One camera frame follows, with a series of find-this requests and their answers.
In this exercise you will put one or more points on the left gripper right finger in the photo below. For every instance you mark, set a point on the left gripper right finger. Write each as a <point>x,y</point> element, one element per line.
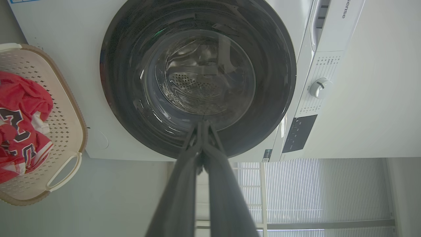
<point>223,197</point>

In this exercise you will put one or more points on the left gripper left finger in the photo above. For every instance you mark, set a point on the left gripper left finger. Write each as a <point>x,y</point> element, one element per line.
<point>179,197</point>

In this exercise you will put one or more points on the round black glass washer door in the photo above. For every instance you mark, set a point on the round black glass washer door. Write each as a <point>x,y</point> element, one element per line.
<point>125,82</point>

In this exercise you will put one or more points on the white front-load washing machine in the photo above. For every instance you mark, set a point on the white front-load washing machine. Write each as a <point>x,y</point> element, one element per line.
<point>82,65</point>

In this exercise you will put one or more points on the white pleated window blind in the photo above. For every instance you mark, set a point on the white pleated window blind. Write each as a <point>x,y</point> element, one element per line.
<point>250,191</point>
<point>296,191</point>

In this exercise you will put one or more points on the small dark label sticker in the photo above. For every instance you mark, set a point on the small dark label sticker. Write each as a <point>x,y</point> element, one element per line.
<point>267,155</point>

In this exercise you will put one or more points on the round white filter cover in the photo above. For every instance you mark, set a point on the round white filter cover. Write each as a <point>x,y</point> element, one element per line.
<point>98,140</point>

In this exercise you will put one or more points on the black washer display panel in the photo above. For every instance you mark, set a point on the black washer display panel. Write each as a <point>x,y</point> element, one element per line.
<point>300,133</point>

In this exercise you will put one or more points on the cream perforated laundry basket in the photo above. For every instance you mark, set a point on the cream perforated laundry basket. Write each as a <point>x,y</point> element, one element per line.
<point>64,115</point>

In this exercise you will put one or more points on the white round control knob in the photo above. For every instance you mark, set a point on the white round control knob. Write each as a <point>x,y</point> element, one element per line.
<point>319,88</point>

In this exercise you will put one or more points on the white cloth piece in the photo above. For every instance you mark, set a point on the white cloth piece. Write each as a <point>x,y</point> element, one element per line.
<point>40,123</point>

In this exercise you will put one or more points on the red basketball jersey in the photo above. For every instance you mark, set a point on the red basketball jersey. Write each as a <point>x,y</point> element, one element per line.
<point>19,95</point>

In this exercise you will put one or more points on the white detergent drawer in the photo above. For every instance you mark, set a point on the white detergent drawer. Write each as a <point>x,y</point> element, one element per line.
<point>320,23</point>

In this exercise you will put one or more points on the blue energy label sticker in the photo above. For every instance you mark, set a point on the blue energy label sticker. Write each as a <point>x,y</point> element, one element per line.
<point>23,1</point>

